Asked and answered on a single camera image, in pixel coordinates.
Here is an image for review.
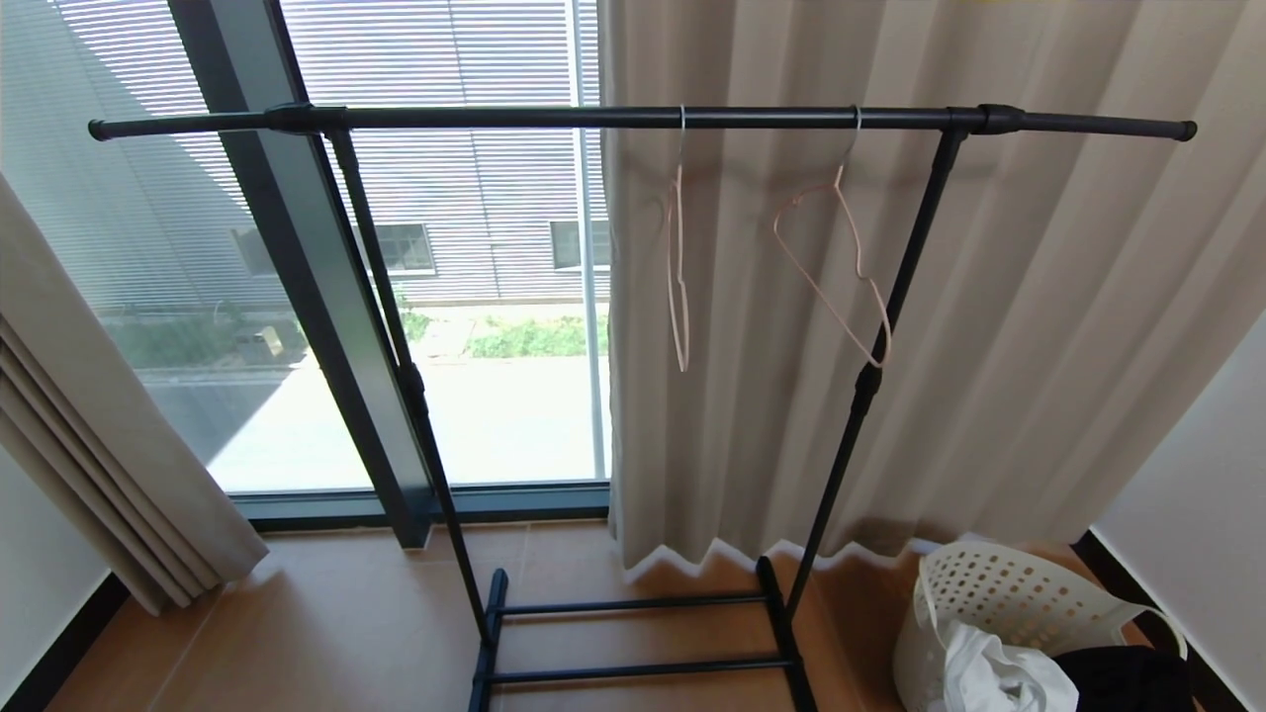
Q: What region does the white garment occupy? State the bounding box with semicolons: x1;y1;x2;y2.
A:
938;621;1079;712

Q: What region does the pink clothes hanger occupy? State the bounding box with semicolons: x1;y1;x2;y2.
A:
772;105;894;369
667;105;691;374

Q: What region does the black clothes rack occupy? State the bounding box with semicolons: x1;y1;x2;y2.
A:
87;103;1199;712

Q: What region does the white laundry basket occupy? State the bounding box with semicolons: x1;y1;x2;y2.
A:
892;539;1188;712

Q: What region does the window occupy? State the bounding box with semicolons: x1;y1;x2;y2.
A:
0;0;612;525

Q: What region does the beige curtain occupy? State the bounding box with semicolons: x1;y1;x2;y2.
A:
0;173;270;616
599;0;1266;582

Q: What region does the black garment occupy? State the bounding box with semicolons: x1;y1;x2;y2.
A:
1053;645;1198;712

